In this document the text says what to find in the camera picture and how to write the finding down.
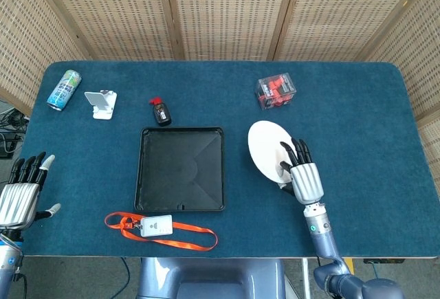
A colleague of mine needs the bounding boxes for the blue table mat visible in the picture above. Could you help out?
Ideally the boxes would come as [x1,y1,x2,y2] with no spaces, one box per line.
[17,60,440,259]

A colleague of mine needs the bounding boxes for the black cable under table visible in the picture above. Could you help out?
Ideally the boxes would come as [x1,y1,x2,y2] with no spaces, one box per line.
[111,258,133,299]

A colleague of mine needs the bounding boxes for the black cables on floor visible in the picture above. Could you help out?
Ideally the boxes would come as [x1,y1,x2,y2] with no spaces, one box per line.
[0,108,30,159]

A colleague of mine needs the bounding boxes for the white id badge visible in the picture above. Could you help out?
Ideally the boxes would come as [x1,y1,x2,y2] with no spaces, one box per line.
[140,214,174,238]

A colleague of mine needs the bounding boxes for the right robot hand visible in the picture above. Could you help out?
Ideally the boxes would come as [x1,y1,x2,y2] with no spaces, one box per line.
[279,137,325,206]

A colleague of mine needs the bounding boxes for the white round plate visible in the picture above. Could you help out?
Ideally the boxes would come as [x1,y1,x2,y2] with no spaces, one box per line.
[247,120,296,184]

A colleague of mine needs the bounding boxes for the black square tray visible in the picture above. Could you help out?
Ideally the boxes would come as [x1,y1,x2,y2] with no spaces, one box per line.
[133,126,226,213]

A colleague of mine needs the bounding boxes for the woven folding screen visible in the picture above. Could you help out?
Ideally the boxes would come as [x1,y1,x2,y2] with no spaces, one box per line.
[0,0,440,176]

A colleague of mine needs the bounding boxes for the white phone stand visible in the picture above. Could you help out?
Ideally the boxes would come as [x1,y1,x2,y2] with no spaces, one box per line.
[84,89,118,120]

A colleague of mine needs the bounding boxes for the clear box with red contents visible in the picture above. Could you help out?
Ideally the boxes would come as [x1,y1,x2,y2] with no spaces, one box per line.
[254,74,298,112]

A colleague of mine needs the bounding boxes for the orange lanyard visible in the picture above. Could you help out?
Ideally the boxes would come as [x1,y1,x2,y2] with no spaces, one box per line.
[104,212,219,253]

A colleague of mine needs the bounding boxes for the green white drink can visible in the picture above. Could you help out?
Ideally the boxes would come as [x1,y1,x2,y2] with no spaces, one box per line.
[46,69,83,112]

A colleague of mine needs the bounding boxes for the small dark sauce bottle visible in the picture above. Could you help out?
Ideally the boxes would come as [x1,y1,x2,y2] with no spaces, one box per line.
[148,97,172,127]

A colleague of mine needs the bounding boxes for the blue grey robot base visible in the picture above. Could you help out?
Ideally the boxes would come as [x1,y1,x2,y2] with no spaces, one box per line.
[136,257,288,299]

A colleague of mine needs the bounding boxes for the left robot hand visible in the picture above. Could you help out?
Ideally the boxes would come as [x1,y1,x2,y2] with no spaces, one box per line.
[0,151,62,233]

